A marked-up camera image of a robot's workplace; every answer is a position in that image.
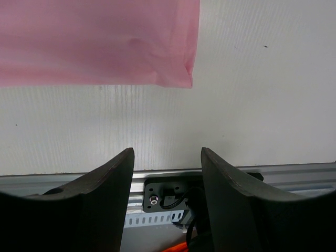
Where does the pink t shirt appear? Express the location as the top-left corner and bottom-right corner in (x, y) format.
(1, 1), (200, 88)

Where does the aluminium mounting rail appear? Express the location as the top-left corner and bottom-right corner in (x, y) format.
(1, 163), (335, 209)

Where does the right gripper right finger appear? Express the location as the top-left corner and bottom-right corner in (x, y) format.
(201, 148), (335, 251)

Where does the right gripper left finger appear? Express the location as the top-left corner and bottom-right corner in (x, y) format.
(1, 148), (134, 251)

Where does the orange t shirt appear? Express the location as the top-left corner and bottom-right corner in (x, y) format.
(162, 242), (189, 252)

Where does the slotted cable duct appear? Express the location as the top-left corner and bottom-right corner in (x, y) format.
(124, 210), (185, 228)

